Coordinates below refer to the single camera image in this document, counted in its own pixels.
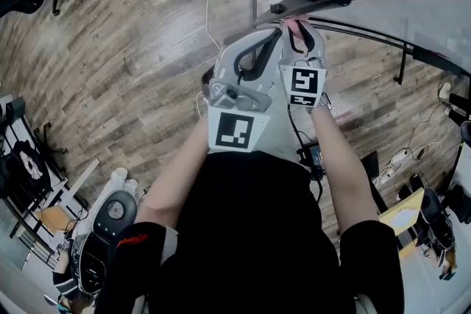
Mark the pink knitted cloth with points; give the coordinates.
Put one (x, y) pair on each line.
(294, 29)

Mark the white paper sheet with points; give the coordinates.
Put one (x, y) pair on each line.
(403, 220)

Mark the person's black shirt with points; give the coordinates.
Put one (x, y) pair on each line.
(250, 231)

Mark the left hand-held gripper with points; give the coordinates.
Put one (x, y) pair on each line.
(235, 128)

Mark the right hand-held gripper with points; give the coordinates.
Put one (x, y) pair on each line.
(303, 84)

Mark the light wooden table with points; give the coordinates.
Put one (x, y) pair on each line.
(53, 218)

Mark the black printed shirt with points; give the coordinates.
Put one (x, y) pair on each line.
(14, 154)

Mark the black flat stand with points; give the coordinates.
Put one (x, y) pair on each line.
(369, 163)

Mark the person's light trousers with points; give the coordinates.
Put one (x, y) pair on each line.
(279, 136)

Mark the black battery pack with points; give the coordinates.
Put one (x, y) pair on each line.
(312, 158)

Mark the person's right forearm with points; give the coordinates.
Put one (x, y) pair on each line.
(342, 173)

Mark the black metal rack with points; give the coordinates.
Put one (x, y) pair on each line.
(48, 143)

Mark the person's left forearm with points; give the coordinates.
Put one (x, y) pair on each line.
(176, 180)

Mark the yellow wooden table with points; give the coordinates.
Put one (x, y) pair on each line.
(416, 200)

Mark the white power strip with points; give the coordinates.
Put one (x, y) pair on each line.
(395, 160)

